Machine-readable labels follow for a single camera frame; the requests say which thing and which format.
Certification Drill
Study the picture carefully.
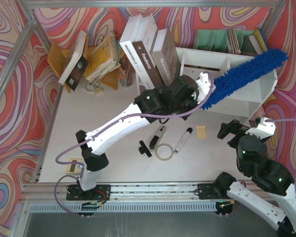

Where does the blue microfiber duster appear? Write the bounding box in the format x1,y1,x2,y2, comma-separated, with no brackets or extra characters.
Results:
201,49,289,110

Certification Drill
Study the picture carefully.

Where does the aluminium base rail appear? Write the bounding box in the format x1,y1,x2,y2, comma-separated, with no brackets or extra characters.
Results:
20,183,238,216

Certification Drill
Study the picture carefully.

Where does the stack of yellow books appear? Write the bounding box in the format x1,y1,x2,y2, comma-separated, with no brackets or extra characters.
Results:
85,32,120,83

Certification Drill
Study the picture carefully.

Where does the tape roll ring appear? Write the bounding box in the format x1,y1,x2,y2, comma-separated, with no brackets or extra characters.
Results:
155,143,174,161

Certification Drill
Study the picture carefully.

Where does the black and white book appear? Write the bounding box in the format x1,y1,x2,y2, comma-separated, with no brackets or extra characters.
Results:
58,31,89,91

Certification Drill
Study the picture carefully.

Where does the brown Fredonia book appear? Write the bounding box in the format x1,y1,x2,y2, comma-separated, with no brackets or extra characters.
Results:
134,14,164,87

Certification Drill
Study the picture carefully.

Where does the white Mademoiselle book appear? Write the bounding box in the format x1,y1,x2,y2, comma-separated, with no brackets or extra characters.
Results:
119,14,154,89

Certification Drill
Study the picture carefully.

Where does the yellow sticky note pad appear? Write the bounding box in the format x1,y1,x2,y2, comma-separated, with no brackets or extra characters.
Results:
196,125,207,139

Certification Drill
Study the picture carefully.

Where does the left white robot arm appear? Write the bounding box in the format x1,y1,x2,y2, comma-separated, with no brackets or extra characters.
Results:
76,75,199,191

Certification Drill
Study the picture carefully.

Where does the silver black pen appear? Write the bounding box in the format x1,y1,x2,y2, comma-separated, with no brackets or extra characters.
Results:
174,127,193,154

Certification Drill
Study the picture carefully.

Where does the small white side shelf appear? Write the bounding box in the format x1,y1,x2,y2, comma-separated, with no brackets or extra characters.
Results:
135,73,146,95

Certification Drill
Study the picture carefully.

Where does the white wooden bookshelf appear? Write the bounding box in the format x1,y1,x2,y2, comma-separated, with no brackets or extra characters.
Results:
176,47,278,123

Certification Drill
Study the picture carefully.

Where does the blue yellow book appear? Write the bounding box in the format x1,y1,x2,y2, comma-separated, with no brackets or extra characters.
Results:
249,28,268,52

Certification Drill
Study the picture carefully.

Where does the black binder clip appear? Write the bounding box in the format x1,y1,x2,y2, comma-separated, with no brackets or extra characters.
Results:
138,140,152,158

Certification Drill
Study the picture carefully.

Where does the green desk organizer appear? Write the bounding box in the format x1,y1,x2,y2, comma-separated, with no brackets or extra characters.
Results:
192,29,257,56

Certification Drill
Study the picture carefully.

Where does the grey Lonely Ones book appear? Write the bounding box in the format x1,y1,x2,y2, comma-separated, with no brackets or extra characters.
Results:
151,29,181,85

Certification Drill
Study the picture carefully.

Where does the grey black stapler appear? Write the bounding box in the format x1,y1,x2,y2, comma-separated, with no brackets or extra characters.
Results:
149,126,166,151

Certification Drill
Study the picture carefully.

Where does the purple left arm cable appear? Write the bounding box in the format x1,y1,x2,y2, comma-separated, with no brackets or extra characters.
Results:
55,71,215,165

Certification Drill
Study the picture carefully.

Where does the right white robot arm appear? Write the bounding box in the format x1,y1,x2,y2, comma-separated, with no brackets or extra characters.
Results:
213,117,296,237

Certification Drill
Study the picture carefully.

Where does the clear cup of pencils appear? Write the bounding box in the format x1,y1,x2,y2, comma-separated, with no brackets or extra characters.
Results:
118,56,134,87

